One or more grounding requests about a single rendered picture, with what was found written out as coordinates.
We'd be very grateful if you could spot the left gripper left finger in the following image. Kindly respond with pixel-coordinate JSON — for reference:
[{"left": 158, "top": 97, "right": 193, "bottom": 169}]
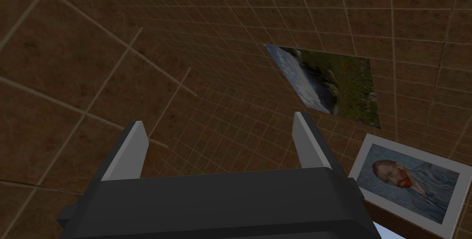
[{"left": 100, "top": 120, "right": 150, "bottom": 182}]

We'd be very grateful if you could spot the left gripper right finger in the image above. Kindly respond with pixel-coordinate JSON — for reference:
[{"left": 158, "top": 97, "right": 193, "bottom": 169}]
[{"left": 291, "top": 111, "right": 337, "bottom": 170}]

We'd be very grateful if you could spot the landscape painting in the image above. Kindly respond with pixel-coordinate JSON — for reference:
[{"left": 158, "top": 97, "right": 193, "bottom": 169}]
[{"left": 263, "top": 44, "right": 382, "bottom": 129}]

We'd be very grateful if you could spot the white-framed portrait painting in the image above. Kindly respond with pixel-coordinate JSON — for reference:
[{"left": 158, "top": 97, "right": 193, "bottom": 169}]
[{"left": 347, "top": 133, "right": 472, "bottom": 236}]

